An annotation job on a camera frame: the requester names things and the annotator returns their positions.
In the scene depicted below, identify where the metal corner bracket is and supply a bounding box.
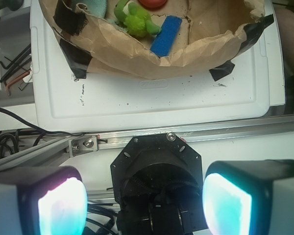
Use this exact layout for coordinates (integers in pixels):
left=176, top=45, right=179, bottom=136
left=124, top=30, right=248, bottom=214
left=68, top=135, right=98, bottom=158

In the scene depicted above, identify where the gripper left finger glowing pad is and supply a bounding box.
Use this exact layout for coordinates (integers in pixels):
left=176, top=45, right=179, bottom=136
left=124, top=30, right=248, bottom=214
left=0, top=166, right=88, bottom=235

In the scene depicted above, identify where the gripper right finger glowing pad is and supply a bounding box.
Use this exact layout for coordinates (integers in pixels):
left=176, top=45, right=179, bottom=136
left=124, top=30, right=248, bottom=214
left=202, top=160, right=294, bottom=235

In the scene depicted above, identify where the blue sponge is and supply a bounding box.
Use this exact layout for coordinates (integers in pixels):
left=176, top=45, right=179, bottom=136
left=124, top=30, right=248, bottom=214
left=150, top=16, right=182, bottom=57

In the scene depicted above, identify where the orange glazed donut toy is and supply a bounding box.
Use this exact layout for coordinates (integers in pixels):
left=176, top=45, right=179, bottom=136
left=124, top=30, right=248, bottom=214
left=139, top=0, right=167, bottom=9

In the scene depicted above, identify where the orange hex key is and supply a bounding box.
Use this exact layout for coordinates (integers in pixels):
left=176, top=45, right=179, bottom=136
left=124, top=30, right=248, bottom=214
left=5, top=70, right=31, bottom=96

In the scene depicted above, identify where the black cable on table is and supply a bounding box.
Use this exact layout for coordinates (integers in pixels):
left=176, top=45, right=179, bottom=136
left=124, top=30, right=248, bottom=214
left=0, top=104, right=83, bottom=137

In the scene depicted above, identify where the aluminium frame rail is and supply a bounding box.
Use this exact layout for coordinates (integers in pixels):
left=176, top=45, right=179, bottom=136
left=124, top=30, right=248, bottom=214
left=0, top=114, right=294, bottom=167

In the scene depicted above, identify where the black hex key set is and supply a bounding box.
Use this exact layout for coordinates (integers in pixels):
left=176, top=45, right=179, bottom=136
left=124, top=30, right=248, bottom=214
left=0, top=44, right=31, bottom=83

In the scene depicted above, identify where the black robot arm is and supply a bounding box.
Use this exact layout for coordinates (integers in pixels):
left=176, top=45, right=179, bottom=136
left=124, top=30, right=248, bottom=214
left=0, top=135, right=294, bottom=235

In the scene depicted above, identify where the teal cloth towel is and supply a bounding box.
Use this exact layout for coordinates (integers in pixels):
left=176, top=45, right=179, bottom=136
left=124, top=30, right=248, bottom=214
left=71, top=0, right=134, bottom=33

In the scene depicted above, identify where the green plush frog toy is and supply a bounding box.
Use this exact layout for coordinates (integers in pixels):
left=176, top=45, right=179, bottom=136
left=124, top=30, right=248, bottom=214
left=114, top=0, right=162, bottom=38

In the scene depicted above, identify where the brown paper bag tray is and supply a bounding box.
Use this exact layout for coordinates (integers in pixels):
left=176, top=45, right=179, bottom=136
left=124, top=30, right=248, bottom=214
left=39, top=0, right=274, bottom=80

